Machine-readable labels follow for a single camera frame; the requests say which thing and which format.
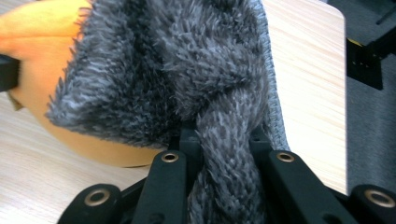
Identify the grey fluffy cloth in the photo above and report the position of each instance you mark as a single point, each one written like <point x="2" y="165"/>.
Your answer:
<point x="193" y="62"/>

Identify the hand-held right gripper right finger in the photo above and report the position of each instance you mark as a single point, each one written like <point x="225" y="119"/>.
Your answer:
<point x="260" y="140"/>

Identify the black yellow-striped stand base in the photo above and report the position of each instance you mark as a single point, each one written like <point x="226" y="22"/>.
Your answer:
<point x="367" y="65"/>

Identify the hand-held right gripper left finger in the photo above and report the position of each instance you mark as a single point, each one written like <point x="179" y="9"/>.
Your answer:
<point x="189" y="146"/>

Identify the orange plush toy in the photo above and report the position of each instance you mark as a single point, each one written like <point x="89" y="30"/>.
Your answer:
<point x="40" y="56"/>

